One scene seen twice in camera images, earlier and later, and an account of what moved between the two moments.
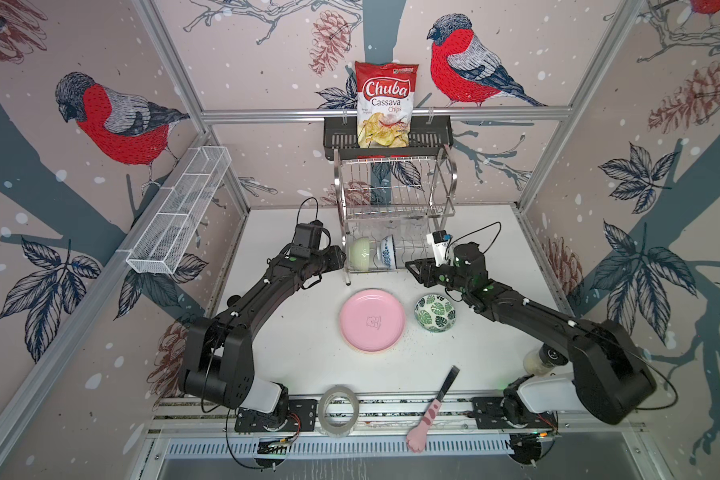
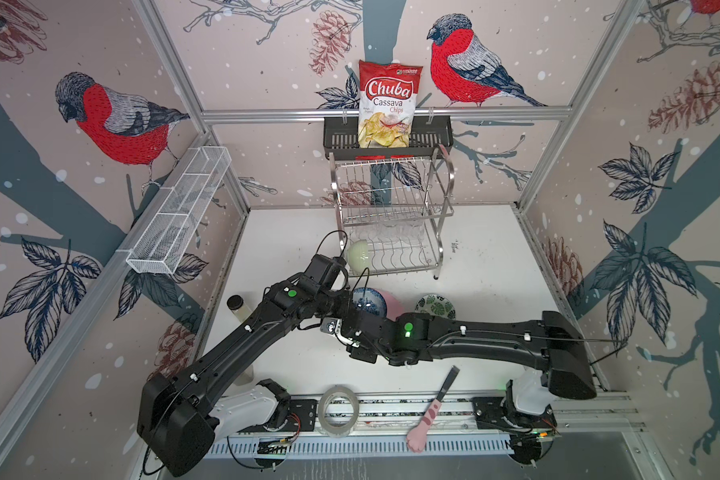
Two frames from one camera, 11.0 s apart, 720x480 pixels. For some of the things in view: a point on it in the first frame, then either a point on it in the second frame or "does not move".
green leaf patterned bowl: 435,313 does not move
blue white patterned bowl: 388,252 → 371,300
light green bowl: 359,254 does not move
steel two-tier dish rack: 389,206 does not move
